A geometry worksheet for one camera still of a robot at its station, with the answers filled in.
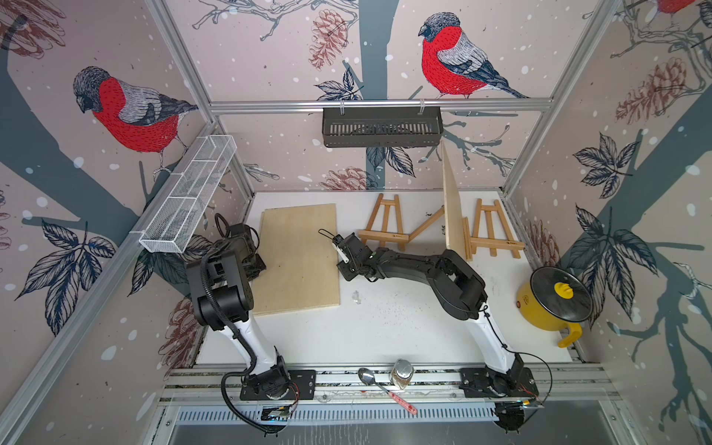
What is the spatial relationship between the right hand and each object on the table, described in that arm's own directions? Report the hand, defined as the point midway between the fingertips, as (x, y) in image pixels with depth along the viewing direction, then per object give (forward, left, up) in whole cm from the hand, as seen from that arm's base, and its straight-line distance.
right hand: (346, 263), depth 99 cm
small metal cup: (-37, -18, +11) cm, 42 cm away
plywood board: (+7, +19, +1) cm, 20 cm away
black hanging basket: (+43, -12, +29) cm, 53 cm away
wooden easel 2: (+18, -14, 0) cm, 23 cm away
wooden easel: (+16, -56, 0) cm, 58 cm away
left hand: (-5, +31, +2) cm, 32 cm away
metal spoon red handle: (-36, -9, +1) cm, 37 cm away
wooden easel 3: (+10, -28, +12) cm, 32 cm away
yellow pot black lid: (-14, -65, +6) cm, 67 cm away
